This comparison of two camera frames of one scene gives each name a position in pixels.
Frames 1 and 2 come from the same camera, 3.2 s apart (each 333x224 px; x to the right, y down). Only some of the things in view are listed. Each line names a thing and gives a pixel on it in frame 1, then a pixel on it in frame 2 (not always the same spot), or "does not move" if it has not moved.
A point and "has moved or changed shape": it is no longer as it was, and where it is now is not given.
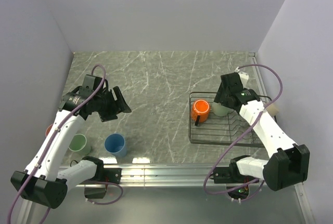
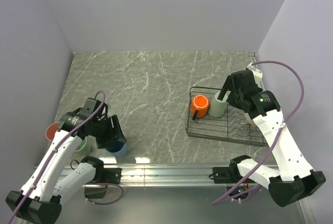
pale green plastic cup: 220,110 has moved or changed shape
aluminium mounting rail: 193,175 does not move
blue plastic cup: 115,144 does not move
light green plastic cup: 79,144 does not move
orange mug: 201,107 has moved or changed shape
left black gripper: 111,114 to 117,131
